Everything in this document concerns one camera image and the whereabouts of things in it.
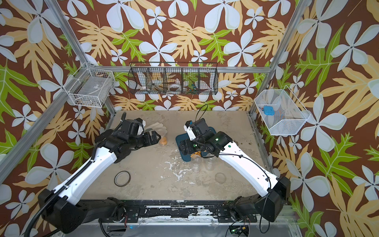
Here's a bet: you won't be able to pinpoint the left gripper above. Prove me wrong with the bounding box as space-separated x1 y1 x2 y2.
128 130 161 150

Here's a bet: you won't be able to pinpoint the clear cookie jar back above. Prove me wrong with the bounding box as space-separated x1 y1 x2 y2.
159 136 168 146

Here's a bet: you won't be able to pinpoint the clear cookie jar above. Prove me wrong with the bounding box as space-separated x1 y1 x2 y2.
159 136 168 146
204 156 216 171
191 155 202 173

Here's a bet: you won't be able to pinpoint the clear cookie jar front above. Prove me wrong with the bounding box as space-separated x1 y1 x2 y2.
191 155 202 173

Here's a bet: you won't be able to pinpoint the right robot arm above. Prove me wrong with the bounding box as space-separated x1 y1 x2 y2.
178 131 290 222

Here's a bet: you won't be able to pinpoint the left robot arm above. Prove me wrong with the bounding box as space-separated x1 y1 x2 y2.
24 113 161 237

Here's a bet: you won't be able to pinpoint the orange cookies on tray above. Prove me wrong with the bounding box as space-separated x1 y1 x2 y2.
190 151 201 158

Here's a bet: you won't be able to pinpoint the teal plastic tray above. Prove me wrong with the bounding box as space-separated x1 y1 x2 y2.
175 133 214 162

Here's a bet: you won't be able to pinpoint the blue object in basket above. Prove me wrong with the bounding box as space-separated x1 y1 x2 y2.
263 106 275 116

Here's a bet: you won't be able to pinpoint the white mesh basket right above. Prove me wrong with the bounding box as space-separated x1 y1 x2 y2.
254 87 311 136

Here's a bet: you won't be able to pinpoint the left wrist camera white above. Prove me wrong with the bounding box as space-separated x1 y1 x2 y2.
134 118 146 130

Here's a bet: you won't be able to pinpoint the black rubber ring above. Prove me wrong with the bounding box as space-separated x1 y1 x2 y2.
114 171 131 188

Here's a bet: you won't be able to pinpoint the black wire basket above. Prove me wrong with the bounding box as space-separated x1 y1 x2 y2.
126 62 219 95

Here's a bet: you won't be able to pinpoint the white wire basket left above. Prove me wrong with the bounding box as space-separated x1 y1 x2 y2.
66 63 115 108

